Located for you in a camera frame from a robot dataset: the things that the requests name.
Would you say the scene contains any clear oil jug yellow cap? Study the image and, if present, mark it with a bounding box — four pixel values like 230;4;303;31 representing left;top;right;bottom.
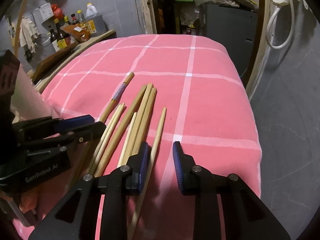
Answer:
85;2;107;35

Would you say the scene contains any grey wall box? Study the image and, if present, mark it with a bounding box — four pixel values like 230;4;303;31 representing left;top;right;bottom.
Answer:
32;2;54;28

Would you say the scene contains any pink checked cloth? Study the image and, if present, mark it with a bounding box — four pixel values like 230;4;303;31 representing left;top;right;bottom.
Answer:
15;34;263;240

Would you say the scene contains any wooden cutting board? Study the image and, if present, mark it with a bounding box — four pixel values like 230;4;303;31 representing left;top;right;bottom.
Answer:
32;42;81;81

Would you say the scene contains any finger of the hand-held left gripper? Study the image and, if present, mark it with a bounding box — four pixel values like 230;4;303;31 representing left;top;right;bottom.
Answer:
17;121;107;153
11;114;95;140

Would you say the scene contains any red plastic bag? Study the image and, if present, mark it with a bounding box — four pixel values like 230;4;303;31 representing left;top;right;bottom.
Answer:
51;4;64;20

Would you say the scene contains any wooden counter shelf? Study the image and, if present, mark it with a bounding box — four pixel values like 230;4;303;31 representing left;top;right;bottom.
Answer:
89;29;117;44

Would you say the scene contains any blue banded brown chopstick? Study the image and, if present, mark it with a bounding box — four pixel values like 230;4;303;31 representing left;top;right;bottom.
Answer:
67;72;135;188

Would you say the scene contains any wooden pole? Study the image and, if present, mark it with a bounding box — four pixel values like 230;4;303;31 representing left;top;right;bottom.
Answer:
13;0;32;56

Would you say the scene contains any white hanging rag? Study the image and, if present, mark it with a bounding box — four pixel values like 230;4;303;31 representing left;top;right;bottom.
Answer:
19;17;40;53

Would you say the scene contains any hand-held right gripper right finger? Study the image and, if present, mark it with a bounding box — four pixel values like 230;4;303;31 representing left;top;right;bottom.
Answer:
172;141;292;240

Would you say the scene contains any grey cabinet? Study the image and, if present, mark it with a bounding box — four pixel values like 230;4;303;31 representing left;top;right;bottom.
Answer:
204;4;259;78

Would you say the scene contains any white perforated chopstick holder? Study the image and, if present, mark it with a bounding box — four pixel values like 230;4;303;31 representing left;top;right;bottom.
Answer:
11;65;63;123

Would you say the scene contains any orange snack packet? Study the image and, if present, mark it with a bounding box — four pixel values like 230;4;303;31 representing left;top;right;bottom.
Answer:
61;24;92;42

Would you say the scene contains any pale single bamboo chopstick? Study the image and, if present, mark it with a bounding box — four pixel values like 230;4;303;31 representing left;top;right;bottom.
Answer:
129;107;167;234

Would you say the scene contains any wooden door frame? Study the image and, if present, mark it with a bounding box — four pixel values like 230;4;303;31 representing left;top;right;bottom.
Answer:
141;0;273;101

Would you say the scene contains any white hose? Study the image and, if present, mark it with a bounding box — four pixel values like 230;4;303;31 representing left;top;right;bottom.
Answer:
265;0;297;50

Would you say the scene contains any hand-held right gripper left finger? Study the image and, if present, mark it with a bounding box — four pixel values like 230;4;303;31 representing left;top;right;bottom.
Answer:
28;141;150;240

